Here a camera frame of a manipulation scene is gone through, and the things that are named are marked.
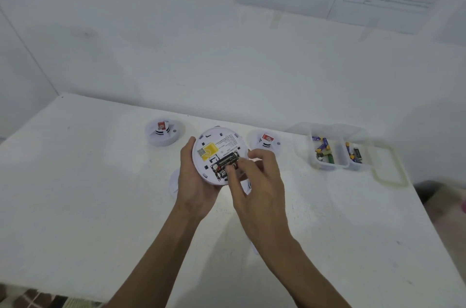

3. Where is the clear lid with green rim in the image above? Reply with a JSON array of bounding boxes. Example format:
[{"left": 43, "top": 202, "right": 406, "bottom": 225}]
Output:
[{"left": 371, "top": 140, "right": 408, "bottom": 188}]

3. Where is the person's left forearm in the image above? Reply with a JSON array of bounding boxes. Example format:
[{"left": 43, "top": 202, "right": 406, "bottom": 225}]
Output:
[{"left": 103, "top": 206, "right": 203, "bottom": 308}]

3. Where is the pile of assorted batteries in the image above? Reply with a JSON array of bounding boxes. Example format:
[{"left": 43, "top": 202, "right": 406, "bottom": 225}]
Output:
[{"left": 314, "top": 135, "right": 335, "bottom": 165}]

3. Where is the person's left hand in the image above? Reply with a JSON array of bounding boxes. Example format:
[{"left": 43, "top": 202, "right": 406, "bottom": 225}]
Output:
[{"left": 176, "top": 136, "right": 223, "bottom": 223}]

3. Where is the person's right hand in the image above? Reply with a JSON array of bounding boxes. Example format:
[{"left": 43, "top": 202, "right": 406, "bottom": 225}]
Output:
[{"left": 217, "top": 148, "right": 298, "bottom": 261}]

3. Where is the clear plastic container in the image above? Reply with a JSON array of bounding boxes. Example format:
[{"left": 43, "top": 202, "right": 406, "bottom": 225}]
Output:
[
  {"left": 333, "top": 124, "right": 370, "bottom": 171},
  {"left": 285, "top": 122, "right": 349, "bottom": 170}
]

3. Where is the cream fabric with pink dots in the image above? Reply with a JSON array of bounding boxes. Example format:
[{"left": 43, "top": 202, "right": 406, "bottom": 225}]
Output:
[{"left": 424, "top": 187, "right": 466, "bottom": 246}]

